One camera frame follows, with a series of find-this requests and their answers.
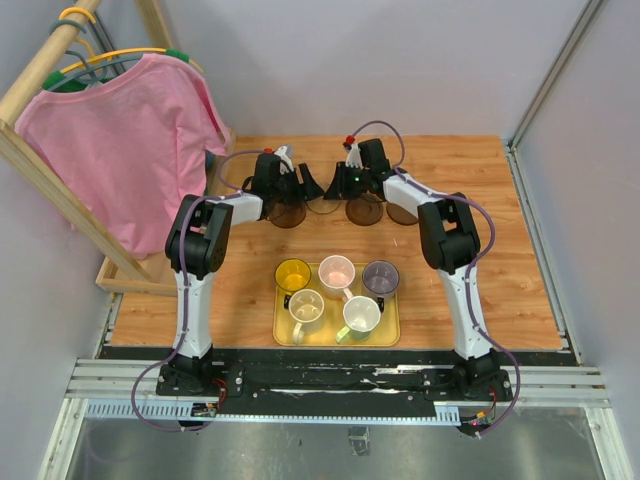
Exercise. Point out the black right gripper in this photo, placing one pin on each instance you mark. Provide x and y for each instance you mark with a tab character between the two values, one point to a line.
338	188

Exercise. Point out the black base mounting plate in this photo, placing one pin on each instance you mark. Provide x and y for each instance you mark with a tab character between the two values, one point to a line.
339	382

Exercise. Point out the pink mug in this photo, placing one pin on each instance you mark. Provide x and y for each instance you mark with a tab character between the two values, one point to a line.
336	273

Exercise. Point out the wooden hanging rod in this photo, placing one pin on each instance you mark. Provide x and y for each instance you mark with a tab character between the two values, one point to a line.
28	83

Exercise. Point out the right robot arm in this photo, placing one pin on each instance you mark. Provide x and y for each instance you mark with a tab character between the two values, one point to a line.
448	236

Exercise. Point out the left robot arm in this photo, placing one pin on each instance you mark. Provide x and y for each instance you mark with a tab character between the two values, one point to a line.
197	243

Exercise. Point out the grey clothes hanger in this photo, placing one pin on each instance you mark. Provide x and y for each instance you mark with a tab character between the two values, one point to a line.
89	74

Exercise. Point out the yellow transparent cup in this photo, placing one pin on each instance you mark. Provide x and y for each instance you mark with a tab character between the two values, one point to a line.
292	275

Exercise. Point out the yellow plastic tray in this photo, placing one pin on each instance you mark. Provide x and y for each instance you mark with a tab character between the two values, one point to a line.
386	334

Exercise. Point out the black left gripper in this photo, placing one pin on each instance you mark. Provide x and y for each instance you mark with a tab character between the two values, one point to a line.
310	189

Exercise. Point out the purple transparent cup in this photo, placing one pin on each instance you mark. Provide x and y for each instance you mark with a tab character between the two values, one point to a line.
380	281

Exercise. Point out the white mug green handle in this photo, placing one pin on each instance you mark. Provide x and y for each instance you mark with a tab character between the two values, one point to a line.
361	317

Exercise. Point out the dark brown coaster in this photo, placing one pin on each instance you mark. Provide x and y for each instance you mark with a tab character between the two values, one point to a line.
362	212
400	215
287	216

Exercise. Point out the pink t-shirt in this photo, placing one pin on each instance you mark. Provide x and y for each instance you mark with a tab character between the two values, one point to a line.
132	148

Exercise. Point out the beige smiley mug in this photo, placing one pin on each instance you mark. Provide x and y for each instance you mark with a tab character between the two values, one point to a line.
306	307

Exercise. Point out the yellow clothes hanger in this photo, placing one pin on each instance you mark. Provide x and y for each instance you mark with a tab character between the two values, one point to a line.
152	18

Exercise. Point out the light woven rattan coaster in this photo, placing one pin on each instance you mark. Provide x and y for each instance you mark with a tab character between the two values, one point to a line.
322	206

